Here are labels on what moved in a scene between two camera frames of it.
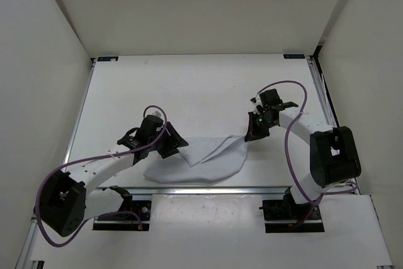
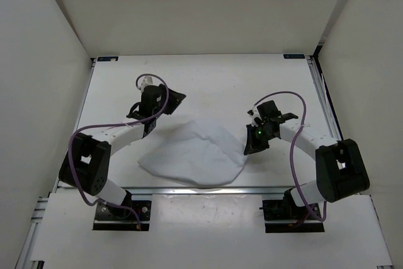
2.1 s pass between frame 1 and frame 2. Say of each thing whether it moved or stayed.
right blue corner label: stayed
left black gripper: moved
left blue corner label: stayed
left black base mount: stayed
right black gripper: moved
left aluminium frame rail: stayed
